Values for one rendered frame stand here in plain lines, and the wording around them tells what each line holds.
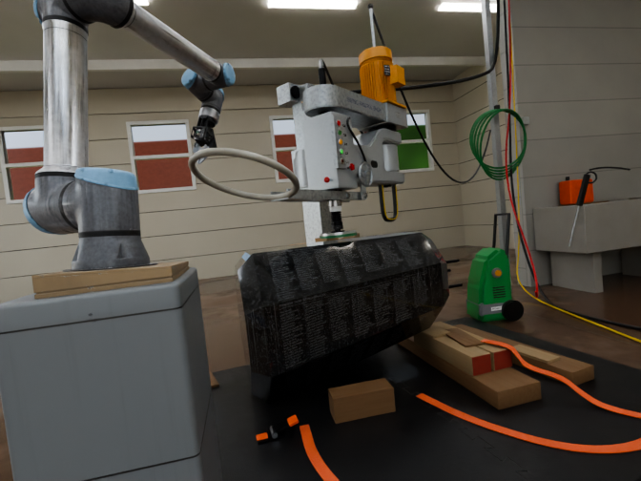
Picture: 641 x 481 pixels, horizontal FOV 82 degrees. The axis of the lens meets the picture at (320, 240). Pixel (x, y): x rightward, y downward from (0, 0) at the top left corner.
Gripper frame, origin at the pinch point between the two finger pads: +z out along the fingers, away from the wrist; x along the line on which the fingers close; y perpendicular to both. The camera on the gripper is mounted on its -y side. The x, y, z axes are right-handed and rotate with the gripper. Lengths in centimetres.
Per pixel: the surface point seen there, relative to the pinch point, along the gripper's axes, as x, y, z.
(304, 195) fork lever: 45, -25, 2
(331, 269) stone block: 61, -45, 34
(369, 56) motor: 65, -66, -119
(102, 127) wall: -476, -440, -268
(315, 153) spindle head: 44, -40, -30
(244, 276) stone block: 19, -36, 45
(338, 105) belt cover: 54, -31, -55
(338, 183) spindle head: 59, -40, -13
